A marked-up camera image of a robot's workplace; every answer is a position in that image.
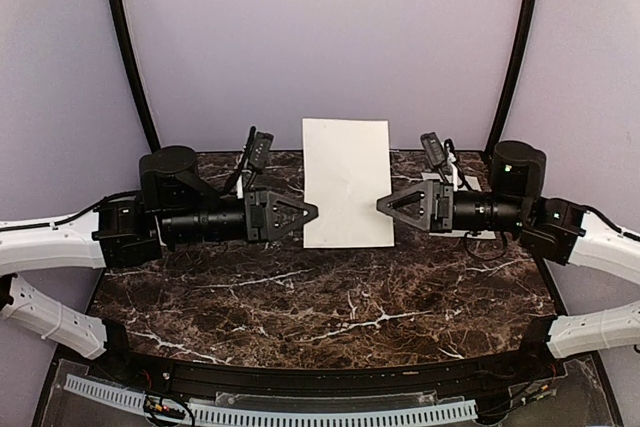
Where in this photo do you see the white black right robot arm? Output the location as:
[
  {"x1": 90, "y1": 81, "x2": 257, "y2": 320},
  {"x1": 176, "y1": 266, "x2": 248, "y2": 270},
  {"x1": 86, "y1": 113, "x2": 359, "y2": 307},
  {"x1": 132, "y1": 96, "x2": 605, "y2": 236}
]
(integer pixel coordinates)
[{"x1": 376, "y1": 141, "x2": 639, "y2": 381}]

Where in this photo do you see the black right frame post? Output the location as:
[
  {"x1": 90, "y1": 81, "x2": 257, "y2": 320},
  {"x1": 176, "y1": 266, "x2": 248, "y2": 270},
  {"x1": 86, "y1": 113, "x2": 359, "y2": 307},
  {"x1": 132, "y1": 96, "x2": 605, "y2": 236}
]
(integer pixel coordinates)
[{"x1": 484, "y1": 0, "x2": 536, "y2": 159}]

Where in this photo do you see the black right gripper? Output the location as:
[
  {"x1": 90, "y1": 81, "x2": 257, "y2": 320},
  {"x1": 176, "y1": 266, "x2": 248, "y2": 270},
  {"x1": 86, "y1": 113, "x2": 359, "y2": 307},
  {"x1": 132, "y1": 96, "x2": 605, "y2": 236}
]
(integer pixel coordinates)
[{"x1": 377, "y1": 179, "x2": 528, "y2": 234}]

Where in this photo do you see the black front table rail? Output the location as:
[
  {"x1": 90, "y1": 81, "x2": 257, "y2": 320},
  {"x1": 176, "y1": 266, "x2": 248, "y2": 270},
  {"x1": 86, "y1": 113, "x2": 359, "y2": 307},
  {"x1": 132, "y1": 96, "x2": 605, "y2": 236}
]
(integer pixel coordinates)
[{"x1": 89, "y1": 345, "x2": 564, "y2": 398}]

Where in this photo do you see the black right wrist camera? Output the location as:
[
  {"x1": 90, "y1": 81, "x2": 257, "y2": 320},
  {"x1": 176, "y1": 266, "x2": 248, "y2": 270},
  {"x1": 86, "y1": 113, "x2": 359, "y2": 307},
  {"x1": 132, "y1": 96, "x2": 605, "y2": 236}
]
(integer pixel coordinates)
[{"x1": 420, "y1": 132, "x2": 448, "y2": 170}]

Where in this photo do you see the white spare paper sheet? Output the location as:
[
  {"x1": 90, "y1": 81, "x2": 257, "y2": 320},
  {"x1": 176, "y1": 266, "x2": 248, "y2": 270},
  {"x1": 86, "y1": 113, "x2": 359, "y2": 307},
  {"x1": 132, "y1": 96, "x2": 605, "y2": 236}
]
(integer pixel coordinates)
[{"x1": 422, "y1": 170, "x2": 484, "y2": 238}]

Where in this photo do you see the white letter sheet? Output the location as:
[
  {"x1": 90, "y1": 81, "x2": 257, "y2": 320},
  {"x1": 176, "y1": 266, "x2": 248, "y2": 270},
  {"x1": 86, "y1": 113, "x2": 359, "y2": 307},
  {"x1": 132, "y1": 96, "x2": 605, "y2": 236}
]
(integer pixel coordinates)
[{"x1": 302, "y1": 118, "x2": 395, "y2": 249}]

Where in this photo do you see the beige paper envelope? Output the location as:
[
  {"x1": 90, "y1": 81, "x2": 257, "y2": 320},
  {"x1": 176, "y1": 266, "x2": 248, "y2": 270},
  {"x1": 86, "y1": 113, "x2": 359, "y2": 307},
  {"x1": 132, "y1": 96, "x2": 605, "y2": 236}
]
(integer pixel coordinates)
[{"x1": 150, "y1": 228, "x2": 168, "y2": 247}]

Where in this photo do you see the black frame post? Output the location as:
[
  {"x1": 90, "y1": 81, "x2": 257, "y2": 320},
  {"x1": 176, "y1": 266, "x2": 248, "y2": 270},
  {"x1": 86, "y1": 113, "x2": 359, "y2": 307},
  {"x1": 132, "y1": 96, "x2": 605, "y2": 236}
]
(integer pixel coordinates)
[
  {"x1": 484, "y1": 0, "x2": 536, "y2": 159},
  {"x1": 108, "y1": 0, "x2": 161, "y2": 152}
]

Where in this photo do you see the black left frame post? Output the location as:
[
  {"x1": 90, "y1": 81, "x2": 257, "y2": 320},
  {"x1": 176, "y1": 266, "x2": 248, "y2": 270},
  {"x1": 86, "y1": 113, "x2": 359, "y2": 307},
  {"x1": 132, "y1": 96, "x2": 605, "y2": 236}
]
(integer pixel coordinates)
[{"x1": 108, "y1": 0, "x2": 161, "y2": 152}]

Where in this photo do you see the white slotted cable duct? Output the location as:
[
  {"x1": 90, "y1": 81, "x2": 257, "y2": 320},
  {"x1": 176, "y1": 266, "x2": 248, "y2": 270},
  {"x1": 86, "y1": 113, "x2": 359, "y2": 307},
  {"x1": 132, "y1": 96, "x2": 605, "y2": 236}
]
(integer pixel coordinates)
[{"x1": 63, "y1": 374, "x2": 478, "y2": 426}]

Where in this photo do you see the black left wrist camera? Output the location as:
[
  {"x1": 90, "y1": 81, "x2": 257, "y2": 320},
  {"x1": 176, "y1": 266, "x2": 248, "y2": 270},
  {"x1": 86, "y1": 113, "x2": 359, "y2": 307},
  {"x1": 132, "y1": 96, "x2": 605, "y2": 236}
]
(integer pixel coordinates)
[{"x1": 247, "y1": 131, "x2": 274, "y2": 171}]

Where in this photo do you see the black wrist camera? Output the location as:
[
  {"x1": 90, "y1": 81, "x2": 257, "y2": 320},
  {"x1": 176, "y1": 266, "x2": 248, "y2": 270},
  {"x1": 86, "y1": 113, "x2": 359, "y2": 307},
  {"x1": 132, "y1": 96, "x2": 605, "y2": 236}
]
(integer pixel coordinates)
[
  {"x1": 420, "y1": 132, "x2": 448, "y2": 170},
  {"x1": 247, "y1": 131, "x2": 274, "y2": 171}
]

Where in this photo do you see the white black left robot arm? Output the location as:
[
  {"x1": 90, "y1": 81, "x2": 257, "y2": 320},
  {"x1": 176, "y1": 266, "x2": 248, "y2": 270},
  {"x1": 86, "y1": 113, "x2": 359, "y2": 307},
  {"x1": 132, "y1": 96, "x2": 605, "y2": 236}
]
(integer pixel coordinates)
[{"x1": 1, "y1": 144, "x2": 318, "y2": 383}]

